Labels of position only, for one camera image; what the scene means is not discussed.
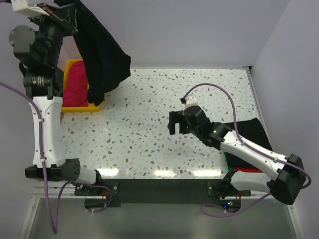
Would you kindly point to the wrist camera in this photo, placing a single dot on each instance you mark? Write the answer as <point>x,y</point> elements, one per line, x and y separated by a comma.
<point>189,101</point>
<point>28,8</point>

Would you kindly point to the black t shirt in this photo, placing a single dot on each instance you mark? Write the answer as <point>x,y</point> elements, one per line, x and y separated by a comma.
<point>106,64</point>
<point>253,131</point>

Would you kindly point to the folded red t shirt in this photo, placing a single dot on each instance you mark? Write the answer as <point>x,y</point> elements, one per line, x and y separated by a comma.
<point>247,170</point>

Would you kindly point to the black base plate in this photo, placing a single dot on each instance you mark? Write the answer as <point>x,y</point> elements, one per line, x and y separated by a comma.
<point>157,191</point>

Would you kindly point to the pink crumpled t shirt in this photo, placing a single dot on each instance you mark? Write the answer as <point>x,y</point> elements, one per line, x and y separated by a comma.
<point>76,90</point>

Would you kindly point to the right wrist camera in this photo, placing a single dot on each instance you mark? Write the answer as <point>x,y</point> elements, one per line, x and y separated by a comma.
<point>189,101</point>

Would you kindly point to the yellow plastic bin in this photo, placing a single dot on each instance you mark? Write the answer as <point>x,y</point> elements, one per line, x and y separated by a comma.
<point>91,108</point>

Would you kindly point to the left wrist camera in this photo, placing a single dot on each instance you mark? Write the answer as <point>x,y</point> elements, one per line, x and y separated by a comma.
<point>28,8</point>

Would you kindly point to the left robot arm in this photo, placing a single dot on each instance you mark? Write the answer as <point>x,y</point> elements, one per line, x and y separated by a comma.
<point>38,53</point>

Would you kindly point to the folded green t shirt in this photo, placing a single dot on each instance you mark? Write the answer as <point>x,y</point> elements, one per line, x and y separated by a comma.
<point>228,160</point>

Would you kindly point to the folded black t shirt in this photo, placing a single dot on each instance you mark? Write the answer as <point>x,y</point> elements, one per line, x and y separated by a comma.
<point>253,131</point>

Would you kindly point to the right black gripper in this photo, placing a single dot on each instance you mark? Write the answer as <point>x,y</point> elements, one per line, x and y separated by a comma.
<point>180,122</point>

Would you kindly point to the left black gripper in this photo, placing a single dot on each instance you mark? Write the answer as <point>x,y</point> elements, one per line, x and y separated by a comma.
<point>60,19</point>

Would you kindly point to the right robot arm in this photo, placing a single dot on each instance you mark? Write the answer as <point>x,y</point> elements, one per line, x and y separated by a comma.
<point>280,176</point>

